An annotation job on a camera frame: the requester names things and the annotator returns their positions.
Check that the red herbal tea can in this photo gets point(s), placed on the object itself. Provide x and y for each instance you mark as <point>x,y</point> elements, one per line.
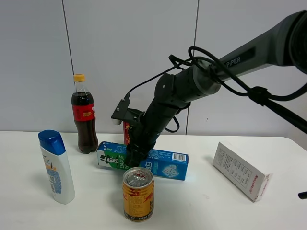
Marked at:
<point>126,128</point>

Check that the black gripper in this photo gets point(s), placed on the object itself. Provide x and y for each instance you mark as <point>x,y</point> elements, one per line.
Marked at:
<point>143,136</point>

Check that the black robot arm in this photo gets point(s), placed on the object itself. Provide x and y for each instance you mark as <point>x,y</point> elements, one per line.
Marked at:
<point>283,45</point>

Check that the cola bottle yellow cap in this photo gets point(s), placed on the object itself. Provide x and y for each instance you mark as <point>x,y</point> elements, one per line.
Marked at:
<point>83,110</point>

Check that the white Snowhite box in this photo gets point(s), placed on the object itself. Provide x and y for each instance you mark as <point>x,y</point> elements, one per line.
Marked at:
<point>245,172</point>

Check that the gold Red Bull can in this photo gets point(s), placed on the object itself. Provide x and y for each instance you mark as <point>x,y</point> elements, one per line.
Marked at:
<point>138,194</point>

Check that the Darlie toothpaste box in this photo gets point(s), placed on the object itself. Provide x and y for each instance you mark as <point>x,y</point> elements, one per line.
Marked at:
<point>161,163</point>

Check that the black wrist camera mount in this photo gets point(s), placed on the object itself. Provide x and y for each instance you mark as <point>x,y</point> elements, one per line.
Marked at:
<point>123,113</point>

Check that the white shampoo bottle blue cap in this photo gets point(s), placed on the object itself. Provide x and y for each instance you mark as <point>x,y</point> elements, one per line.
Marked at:
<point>57,165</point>

